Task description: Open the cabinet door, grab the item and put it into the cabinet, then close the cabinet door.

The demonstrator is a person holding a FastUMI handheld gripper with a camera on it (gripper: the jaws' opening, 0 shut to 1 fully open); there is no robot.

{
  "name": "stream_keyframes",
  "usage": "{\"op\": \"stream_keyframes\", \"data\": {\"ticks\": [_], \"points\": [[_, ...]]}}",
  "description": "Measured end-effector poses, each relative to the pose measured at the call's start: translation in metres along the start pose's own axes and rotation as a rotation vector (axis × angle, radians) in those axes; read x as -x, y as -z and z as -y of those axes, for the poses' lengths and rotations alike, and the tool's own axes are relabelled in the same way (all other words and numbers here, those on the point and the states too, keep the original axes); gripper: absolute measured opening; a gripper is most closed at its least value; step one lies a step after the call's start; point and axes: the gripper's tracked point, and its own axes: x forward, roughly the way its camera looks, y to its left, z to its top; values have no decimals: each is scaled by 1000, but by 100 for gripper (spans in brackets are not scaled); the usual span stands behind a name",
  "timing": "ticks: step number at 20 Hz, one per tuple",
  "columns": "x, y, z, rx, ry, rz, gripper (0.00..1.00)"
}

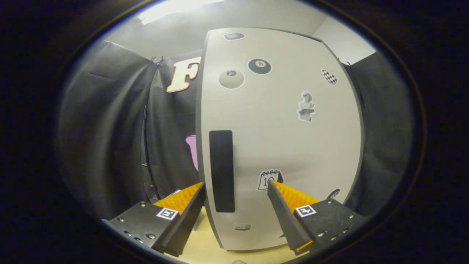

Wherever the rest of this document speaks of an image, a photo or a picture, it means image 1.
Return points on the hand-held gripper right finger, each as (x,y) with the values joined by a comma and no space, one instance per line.
(284,220)

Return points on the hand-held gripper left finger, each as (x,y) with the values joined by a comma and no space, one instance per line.
(187,223)

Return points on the white cabinet door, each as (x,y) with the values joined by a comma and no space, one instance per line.
(285,146)

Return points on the grey cabinet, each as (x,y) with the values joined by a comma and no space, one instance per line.
(198,154)

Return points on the black backdrop cloth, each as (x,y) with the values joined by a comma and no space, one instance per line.
(110,128)

